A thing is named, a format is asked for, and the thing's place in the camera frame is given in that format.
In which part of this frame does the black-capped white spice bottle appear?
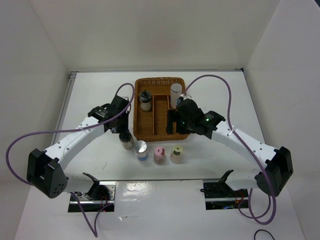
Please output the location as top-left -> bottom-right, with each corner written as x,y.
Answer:
139,90 -> 152,112

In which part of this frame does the silver-capped white spice bottle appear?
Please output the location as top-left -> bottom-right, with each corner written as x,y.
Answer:
170,83 -> 183,109

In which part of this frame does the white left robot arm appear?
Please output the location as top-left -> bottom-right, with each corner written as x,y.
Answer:
26,95 -> 130,200

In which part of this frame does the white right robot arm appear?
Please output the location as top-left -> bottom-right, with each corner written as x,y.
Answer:
166,98 -> 294,197

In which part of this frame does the brown wicker divided tray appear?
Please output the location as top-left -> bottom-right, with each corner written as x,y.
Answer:
133,77 -> 189,142

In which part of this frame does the yellow-capped spice bottle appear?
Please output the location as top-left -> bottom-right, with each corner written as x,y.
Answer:
170,145 -> 183,164

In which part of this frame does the pink-capped spice bottle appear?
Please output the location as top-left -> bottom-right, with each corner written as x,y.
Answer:
153,146 -> 166,165

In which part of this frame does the black-capped brown spice bottle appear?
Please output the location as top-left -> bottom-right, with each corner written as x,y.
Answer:
119,131 -> 134,151

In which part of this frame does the silver-capped blue-label bottle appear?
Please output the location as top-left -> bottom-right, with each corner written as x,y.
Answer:
134,140 -> 149,164

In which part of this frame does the aluminium table edge rail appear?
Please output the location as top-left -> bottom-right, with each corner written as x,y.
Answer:
49,71 -> 79,147

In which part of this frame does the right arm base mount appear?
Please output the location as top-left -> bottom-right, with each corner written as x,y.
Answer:
200,179 -> 249,211

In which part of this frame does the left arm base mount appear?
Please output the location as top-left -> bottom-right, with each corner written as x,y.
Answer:
67,181 -> 117,213

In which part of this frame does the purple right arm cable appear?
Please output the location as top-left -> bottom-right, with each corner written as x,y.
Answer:
179,74 -> 277,224

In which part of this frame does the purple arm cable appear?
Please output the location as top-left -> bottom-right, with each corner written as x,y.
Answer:
179,74 -> 277,224
5,82 -> 137,238

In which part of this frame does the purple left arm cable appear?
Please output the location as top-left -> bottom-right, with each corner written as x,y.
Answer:
5,82 -> 137,238

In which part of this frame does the black cable on floor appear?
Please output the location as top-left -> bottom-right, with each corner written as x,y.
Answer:
254,229 -> 276,240

